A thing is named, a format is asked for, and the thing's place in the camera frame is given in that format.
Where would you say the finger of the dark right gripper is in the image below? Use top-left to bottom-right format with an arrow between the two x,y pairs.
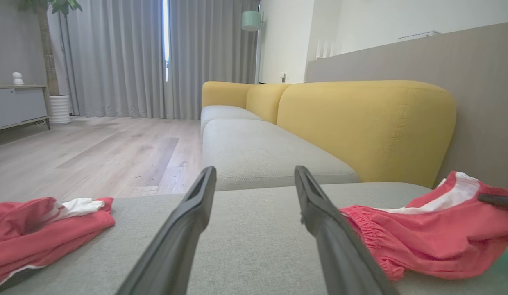
478,194 -> 508,210

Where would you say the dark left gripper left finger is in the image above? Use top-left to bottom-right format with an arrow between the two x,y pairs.
115,166 -> 217,295

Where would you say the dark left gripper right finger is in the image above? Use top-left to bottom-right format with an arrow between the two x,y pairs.
294,166 -> 400,295

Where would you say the red and white basketball jersey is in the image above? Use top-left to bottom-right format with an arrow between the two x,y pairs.
0,197 -> 116,290

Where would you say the medium grey sofa seat cushion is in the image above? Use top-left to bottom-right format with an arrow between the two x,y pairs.
201,119 -> 360,191

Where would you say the large yellow sofa backrest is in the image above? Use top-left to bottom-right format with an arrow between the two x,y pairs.
277,80 -> 457,188

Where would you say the small grey sofa seat cushion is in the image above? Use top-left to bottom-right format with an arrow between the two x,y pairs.
200,105 -> 263,125

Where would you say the yellow sofa corner backrest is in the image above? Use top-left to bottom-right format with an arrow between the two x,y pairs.
202,81 -> 255,109

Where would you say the small yellow sofa backrest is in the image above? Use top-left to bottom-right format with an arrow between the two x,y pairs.
246,84 -> 292,125

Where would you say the flat white vent device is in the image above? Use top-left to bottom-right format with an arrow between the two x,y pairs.
398,31 -> 441,41

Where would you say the grey curtain panel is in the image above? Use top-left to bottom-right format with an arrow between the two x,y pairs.
168,0 -> 261,120
47,0 -> 167,120

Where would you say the white slatted railing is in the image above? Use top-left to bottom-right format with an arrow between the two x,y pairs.
315,39 -> 343,59

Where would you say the grey sideboard cabinet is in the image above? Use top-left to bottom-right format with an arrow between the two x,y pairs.
0,85 -> 51,133

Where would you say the indoor tree plant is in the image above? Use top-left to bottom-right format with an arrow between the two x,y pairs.
18,0 -> 83,116

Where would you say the mint green floor lamp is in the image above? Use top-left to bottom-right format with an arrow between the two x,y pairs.
241,4 -> 266,84

